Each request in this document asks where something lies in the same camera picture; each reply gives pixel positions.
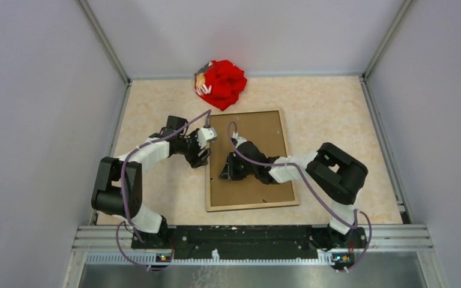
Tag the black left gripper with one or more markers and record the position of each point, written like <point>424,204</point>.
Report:
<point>194,159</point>

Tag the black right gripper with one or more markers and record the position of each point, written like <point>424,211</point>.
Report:
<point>228,172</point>

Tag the brown backing board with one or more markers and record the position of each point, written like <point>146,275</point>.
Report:
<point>237,175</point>

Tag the wooden picture frame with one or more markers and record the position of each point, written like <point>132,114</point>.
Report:
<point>266,129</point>

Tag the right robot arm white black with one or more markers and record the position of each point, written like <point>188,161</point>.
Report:
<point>333,176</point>

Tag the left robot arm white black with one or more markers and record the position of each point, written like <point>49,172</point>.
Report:
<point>118,184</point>

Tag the red crumpled cloth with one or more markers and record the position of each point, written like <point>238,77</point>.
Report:
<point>220,83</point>

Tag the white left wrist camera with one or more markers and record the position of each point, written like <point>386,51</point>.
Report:
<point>205,136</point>

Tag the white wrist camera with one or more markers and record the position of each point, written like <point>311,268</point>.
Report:
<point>237,141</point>
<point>205,136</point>

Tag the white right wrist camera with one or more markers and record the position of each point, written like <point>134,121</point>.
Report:
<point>237,141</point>

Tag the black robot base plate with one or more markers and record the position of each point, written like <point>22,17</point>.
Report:
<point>260,242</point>

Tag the aluminium front rail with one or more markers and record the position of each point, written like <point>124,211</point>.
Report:
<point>381,255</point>

